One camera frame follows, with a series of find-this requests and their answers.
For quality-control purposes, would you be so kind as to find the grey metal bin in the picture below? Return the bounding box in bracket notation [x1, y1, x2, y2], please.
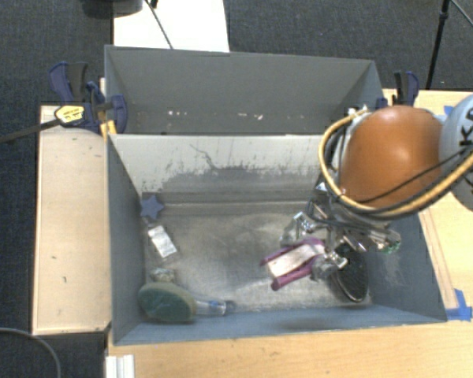
[103, 44, 449, 347]

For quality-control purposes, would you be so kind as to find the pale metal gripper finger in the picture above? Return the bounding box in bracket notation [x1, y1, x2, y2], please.
[310, 250, 348, 281]
[280, 211, 313, 247]

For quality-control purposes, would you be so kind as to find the pale wood board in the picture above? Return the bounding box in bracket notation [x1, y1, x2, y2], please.
[31, 104, 114, 336]

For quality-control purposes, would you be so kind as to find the silver foil packet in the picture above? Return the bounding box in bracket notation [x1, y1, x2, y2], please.
[147, 225, 179, 259]

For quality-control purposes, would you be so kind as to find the grey speckled lump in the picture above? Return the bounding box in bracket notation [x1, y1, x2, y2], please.
[149, 268, 177, 284]

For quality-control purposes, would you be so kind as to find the green scrubber with clear handle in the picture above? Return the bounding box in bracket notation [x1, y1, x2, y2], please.
[137, 282, 238, 324]

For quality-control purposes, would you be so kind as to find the black round mesh disc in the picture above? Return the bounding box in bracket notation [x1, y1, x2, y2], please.
[330, 246, 370, 304]

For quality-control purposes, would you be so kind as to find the blue star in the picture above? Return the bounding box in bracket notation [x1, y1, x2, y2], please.
[139, 194, 166, 221]

